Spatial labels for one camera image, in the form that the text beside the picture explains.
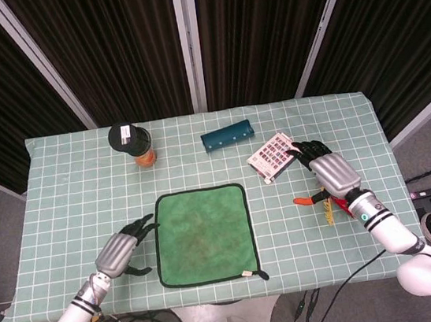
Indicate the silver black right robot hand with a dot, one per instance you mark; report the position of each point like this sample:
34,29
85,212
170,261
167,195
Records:
336,174

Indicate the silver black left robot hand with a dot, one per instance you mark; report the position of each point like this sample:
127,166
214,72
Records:
116,255

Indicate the green cloth black trim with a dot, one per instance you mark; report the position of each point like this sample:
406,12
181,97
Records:
202,238

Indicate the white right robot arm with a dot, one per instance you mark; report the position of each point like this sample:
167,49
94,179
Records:
391,229

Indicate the red yellow feather shuttlecock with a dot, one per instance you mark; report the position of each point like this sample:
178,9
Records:
329,213

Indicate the white card pack colourful grid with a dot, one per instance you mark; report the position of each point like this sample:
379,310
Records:
274,157

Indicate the green white checkered tablecloth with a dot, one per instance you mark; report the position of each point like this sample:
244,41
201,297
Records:
65,196

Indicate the teal rolled pencil case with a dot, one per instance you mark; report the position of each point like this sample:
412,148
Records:
228,135

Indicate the black-lidded jar with orange contents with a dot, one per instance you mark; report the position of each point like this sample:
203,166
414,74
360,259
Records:
127,139

